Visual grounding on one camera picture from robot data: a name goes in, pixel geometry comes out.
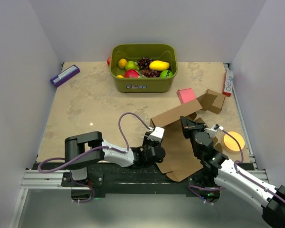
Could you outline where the pink rectangular block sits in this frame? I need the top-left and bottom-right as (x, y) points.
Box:
(176, 88), (196, 104)

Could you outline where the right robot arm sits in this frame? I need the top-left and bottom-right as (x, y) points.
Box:
(180, 116), (285, 228)

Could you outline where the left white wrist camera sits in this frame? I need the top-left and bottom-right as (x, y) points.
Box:
(147, 126), (165, 143)

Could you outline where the green pear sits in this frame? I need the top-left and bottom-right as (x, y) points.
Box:
(125, 60), (139, 71)

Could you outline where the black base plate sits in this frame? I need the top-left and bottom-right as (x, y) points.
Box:
(32, 161), (238, 199)

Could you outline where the dark grape bunch upper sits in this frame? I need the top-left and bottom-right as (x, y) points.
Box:
(137, 57), (152, 70)

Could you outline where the red fruit behind bin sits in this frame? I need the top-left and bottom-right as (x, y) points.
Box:
(107, 57), (111, 66)

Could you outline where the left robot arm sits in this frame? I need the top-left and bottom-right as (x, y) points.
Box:
(65, 131), (166, 187)

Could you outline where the large cardboard box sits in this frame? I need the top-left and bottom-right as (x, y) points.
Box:
(149, 98), (224, 183)

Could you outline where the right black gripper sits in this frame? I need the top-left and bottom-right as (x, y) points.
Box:
(179, 117), (206, 158)

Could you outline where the dark grape bunch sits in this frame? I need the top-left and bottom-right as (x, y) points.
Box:
(137, 57), (152, 70)
(140, 69), (161, 78)

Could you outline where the orange round sponge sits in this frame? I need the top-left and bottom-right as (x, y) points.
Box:
(222, 131), (245, 153)

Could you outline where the green plastic bin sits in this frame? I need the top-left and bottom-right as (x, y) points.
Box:
(109, 43), (178, 93)

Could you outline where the small brown cardboard box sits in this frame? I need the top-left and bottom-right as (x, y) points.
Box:
(197, 89), (226, 114)

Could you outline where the purple rectangular box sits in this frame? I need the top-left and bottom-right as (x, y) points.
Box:
(50, 65), (80, 88)

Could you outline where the dark grape bunch lower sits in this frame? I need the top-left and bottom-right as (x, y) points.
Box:
(140, 69), (161, 78)

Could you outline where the yellow mango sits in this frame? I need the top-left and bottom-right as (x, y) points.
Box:
(149, 60), (170, 71)

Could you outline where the red white toothpaste box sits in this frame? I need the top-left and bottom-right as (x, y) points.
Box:
(222, 69), (234, 97)

